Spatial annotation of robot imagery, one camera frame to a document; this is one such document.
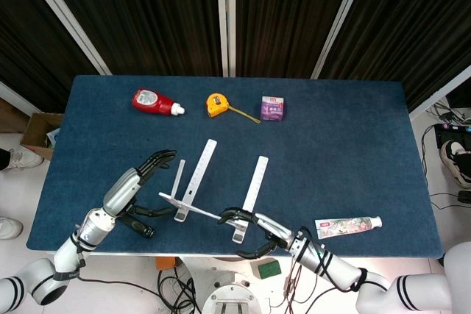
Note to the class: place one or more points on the white folding stand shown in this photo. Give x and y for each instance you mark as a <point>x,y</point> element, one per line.
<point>200,174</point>

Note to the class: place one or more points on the green block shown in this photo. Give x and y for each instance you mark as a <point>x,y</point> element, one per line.
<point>268,269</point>

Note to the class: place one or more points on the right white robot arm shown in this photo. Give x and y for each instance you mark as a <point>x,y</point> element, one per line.
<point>331,264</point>

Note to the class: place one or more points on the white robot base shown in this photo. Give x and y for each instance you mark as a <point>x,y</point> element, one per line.
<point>230,292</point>

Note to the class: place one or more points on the yellow tape measure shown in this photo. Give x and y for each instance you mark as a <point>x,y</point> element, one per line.
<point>216,104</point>

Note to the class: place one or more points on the black electronics box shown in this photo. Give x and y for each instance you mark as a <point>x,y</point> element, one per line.
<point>450,132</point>

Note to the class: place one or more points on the floral toothpaste tube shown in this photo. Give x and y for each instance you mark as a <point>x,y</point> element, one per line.
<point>346,226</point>

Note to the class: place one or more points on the blue table mat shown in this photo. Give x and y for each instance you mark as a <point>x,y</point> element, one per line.
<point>349,126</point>

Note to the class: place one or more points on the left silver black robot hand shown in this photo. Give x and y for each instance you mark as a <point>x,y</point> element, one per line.
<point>121,190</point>

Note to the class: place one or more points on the red ketchup bottle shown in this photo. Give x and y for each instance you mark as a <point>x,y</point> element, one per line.
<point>151,102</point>

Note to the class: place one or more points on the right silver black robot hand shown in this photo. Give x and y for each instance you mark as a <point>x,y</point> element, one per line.
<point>274,227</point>

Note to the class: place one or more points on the orange block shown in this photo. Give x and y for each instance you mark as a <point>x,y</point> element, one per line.
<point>165,262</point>

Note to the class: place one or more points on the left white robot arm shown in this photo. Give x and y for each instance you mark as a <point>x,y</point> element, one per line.
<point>92,227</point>

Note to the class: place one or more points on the small purple carton box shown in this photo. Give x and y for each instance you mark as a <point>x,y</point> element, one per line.
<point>273,109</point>

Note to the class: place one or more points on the dark pleated curtain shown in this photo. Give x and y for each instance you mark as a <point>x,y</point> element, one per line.
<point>147,16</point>

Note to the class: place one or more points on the brown cardboard box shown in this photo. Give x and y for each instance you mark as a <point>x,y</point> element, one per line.
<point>37,130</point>

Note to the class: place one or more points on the white frame post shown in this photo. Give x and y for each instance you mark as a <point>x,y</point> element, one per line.
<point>66,12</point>
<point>342,16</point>
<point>14,97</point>
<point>441,89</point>
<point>225,16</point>

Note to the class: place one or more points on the black and white sneaker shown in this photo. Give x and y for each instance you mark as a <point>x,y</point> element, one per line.
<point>458,159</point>

